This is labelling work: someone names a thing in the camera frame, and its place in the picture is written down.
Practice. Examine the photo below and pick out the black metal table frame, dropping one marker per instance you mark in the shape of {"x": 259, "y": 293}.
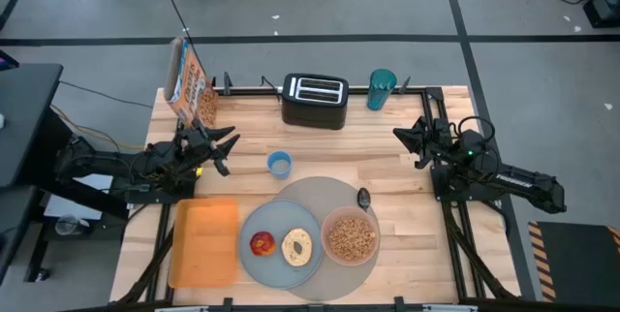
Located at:
{"x": 252, "y": 91}

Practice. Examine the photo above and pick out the orange Cheerios cereal box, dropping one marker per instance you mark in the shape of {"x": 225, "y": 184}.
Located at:
{"x": 194, "y": 89}

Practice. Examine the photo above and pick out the grey-blue dinner plate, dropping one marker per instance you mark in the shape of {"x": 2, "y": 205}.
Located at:
{"x": 276, "y": 215}

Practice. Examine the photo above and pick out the black two-slot toaster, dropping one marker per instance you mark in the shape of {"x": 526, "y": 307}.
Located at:
{"x": 315, "y": 113}

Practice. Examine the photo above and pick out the black spoon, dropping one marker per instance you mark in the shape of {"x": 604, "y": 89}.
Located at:
{"x": 363, "y": 198}

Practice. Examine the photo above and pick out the orange plastic tray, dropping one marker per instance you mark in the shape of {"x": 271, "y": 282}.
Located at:
{"x": 203, "y": 241}

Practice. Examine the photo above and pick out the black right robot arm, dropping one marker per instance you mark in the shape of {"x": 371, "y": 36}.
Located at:
{"x": 523, "y": 183}

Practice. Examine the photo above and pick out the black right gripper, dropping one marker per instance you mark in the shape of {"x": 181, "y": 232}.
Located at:
{"x": 443, "y": 140}

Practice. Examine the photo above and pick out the small blue cup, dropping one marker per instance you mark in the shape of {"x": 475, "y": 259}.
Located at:
{"x": 272, "y": 172}

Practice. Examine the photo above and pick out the pale pink bowl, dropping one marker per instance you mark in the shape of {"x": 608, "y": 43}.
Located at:
{"x": 327, "y": 239}

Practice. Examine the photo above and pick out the browned bagel half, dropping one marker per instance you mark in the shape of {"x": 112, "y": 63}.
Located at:
{"x": 290, "y": 249}

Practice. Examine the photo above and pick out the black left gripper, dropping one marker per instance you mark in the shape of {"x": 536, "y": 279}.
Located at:
{"x": 191, "y": 147}

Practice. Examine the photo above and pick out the teal plastic tumbler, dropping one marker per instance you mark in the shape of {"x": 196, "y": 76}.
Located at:
{"x": 380, "y": 94}

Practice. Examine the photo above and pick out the black yellow hazard mat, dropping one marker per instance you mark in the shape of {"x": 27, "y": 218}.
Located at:
{"x": 576, "y": 258}

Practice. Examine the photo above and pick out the black side desk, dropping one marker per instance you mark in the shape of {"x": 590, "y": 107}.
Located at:
{"x": 24, "y": 118}

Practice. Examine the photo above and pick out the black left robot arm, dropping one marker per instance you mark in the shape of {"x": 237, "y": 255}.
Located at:
{"x": 97, "y": 164}

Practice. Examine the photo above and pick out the cereal loops heap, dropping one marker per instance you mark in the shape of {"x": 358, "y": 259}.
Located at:
{"x": 351, "y": 238}

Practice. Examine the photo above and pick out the white shelf board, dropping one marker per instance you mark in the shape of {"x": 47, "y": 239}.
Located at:
{"x": 80, "y": 183}

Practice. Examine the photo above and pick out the clear plastic cup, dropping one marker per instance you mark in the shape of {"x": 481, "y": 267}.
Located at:
{"x": 70, "y": 225}

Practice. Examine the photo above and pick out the red apple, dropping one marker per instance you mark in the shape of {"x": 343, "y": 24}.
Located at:
{"x": 262, "y": 244}

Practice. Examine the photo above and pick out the round grey placemat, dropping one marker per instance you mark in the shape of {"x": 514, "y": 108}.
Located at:
{"x": 315, "y": 188}

